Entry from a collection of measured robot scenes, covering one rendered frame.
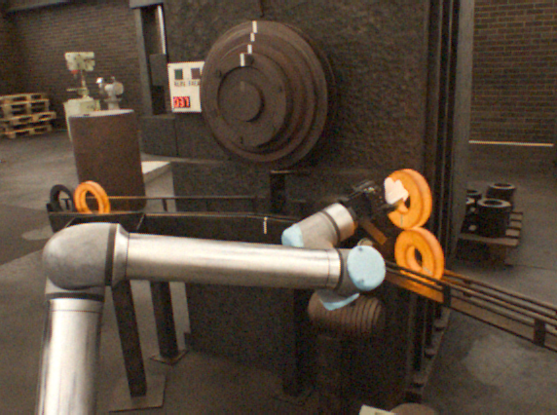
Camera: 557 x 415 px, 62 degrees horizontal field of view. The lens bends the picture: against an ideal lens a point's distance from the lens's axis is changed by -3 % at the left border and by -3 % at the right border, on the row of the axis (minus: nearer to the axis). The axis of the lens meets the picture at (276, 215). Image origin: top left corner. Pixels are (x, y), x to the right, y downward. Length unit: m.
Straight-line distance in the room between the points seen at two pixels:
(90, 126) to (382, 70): 3.13
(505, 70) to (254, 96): 6.20
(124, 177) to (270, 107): 3.03
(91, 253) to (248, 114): 0.77
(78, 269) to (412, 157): 1.06
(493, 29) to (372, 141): 5.98
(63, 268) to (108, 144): 3.43
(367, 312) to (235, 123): 0.70
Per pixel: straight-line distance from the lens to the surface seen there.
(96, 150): 4.32
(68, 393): 0.99
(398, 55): 1.55
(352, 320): 1.46
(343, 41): 1.60
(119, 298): 1.83
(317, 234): 1.12
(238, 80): 1.51
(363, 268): 0.98
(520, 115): 7.49
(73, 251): 0.89
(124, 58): 10.50
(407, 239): 1.31
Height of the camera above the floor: 1.22
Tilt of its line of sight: 18 degrees down
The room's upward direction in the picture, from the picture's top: 3 degrees counter-clockwise
